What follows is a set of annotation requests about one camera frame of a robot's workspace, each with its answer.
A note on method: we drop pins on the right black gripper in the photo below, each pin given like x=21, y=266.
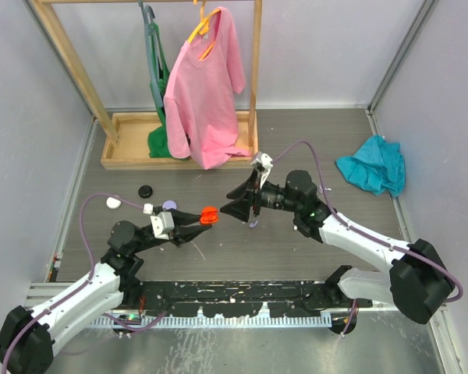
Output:
x=248, y=194

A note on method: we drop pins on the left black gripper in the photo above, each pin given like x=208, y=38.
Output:
x=185, y=230

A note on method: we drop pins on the orange earbud charging case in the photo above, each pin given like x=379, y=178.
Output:
x=209, y=215

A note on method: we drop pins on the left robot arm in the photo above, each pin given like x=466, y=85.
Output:
x=31, y=338

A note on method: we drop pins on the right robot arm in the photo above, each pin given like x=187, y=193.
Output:
x=410, y=276

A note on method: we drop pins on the purple earbud charging case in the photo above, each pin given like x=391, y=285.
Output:
x=169, y=205

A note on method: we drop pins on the black earbud charging case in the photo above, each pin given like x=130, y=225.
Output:
x=145, y=191

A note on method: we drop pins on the white earbud charging case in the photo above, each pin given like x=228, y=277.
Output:
x=113, y=203

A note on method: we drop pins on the green garment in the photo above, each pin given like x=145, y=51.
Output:
x=157, y=139

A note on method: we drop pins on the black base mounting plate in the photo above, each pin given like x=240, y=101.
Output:
x=233, y=299

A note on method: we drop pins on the wooden clothes rack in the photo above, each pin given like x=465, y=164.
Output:
x=126, y=132

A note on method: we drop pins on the pink t-shirt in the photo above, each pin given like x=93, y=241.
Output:
x=201, y=121

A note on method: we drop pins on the teal cloth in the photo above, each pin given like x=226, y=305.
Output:
x=377, y=166

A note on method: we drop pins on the grey-blue hanger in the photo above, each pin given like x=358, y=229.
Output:
x=158, y=70

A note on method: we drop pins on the yellow hanger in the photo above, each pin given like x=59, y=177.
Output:
x=202, y=29

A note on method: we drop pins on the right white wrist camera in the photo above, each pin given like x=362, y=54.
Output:
x=263, y=164

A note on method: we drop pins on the white slotted cable duct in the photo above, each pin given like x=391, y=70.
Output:
x=262, y=320

